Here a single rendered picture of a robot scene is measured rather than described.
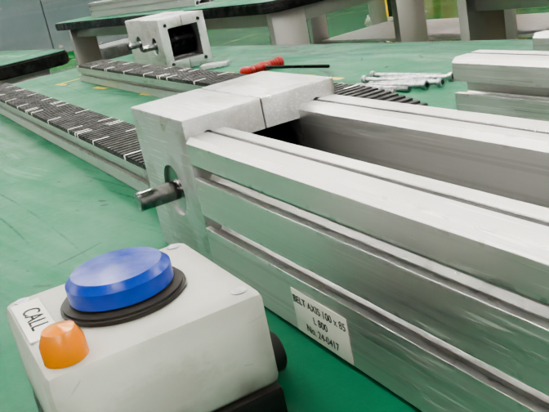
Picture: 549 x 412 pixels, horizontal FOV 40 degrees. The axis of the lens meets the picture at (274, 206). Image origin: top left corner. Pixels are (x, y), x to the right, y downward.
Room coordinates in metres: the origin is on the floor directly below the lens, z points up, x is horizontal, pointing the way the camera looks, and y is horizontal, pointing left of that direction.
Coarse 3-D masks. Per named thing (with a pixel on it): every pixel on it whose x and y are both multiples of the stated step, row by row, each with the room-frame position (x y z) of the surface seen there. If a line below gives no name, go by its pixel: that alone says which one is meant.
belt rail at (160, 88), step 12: (84, 72) 1.51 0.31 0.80; (96, 72) 1.42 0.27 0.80; (108, 72) 1.35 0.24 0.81; (108, 84) 1.37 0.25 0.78; (120, 84) 1.30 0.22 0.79; (132, 84) 1.24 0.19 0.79; (144, 84) 1.20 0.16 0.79; (156, 84) 1.13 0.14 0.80; (168, 84) 1.08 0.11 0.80; (180, 84) 1.04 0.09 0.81
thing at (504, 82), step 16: (544, 32) 0.52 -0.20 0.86; (544, 48) 0.51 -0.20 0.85; (464, 64) 0.48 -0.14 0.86; (480, 64) 0.47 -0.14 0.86; (496, 64) 0.45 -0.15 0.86; (512, 64) 0.44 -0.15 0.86; (528, 64) 0.43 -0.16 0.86; (544, 64) 0.42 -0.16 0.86; (464, 80) 0.48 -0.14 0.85; (480, 80) 0.47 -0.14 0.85; (496, 80) 0.45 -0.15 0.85; (512, 80) 0.44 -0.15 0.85; (528, 80) 0.43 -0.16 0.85; (544, 80) 0.42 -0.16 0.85; (464, 96) 0.48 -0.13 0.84; (480, 96) 0.47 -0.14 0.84; (496, 96) 0.46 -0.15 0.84; (512, 96) 0.45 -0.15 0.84; (528, 96) 0.45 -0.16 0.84; (544, 96) 0.43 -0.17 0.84; (480, 112) 0.47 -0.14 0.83; (496, 112) 0.46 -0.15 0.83; (512, 112) 0.44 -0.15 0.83; (528, 112) 0.43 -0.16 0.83; (544, 112) 0.42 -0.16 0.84
